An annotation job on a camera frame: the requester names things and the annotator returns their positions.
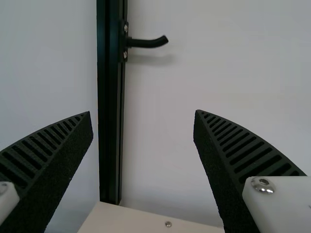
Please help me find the black bracket with bent hose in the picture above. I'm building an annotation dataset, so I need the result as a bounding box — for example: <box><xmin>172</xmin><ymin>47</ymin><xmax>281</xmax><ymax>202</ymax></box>
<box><xmin>120</xmin><ymin>21</ymin><xmax>169</xmax><ymax>63</ymax></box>

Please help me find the black post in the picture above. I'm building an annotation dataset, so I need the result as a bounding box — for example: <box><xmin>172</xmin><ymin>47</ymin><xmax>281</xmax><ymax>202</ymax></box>
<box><xmin>96</xmin><ymin>0</ymin><xmax>129</xmax><ymax>206</ymax></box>

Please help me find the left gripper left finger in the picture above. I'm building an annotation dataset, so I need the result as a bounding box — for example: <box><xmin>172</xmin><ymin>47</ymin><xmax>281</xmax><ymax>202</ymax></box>
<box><xmin>0</xmin><ymin>111</ymin><xmax>94</xmax><ymax>233</ymax></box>

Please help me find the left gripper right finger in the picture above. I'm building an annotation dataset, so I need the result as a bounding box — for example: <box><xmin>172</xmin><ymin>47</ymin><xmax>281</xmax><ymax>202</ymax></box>
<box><xmin>193</xmin><ymin>109</ymin><xmax>311</xmax><ymax>233</ymax></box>

